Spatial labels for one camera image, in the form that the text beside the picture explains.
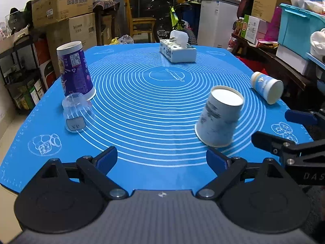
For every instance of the small white paper cup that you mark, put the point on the small white paper cup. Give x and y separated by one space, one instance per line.
266 85

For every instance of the drink bottles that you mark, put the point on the drink bottles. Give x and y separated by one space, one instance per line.
238 26

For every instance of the white blue tissue box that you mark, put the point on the white blue tissue box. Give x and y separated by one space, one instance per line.
177 52

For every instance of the white chest freezer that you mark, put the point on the white chest freezer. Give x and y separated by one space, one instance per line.
215 22

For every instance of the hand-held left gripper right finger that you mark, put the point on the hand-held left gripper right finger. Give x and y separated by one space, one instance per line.
215 161

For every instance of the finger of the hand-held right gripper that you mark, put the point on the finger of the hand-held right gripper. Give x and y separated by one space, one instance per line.
269 139
301 118

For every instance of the white paper cup grey print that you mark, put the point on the white paper cup grey print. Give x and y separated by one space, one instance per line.
218 119

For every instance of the flat white box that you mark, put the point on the flat white box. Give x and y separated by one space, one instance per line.
292 58

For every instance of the purple paper cup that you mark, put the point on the purple paper cup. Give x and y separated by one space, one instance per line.
75 71

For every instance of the black metal shelf rack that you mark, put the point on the black metal shelf rack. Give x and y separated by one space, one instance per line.
22 76

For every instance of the magenta bag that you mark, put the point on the magenta bag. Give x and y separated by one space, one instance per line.
274 25

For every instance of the blue silicone baking mat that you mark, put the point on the blue silicone baking mat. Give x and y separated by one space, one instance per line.
152 122

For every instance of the taped cardboard box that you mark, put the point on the taped cardboard box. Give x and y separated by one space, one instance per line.
61 7

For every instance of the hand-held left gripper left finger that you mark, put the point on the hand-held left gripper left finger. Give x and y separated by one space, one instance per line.
108 158

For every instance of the white cloth bundle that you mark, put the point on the white cloth bundle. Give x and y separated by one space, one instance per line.
318 43

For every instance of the wooden chair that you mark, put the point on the wooden chair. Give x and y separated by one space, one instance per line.
142 21

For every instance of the large plain cardboard box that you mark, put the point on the large plain cardboard box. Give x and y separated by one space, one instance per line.
81 30

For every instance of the dark wooden side table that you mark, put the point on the dark wooden side table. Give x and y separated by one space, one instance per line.
279 66

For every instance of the black green bicycle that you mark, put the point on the black green bicycle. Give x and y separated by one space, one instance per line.
175 17

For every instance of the clear plastic cup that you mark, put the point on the clear plastic cup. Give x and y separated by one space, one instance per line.
78 109

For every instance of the teal plastic storage bin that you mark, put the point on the teal plastic storage bin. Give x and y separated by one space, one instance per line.
297 28

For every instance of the green white carton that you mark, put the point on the green white carton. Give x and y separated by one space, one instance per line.
250 29

